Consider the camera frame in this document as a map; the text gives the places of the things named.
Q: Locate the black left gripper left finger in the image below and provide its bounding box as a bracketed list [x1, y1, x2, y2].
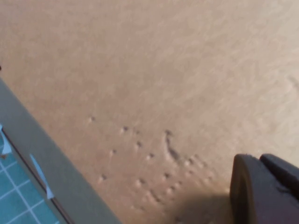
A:
[229, 153, 299, 224]

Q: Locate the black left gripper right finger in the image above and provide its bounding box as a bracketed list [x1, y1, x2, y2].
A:
[260, 153, 299, 199]

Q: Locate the white tape piece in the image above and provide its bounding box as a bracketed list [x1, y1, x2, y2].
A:
[29, 154, 55, 200]
[0, 124, 13, 156]

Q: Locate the green cutting mat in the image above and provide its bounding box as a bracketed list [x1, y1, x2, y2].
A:
[0, 123, 62, 224]

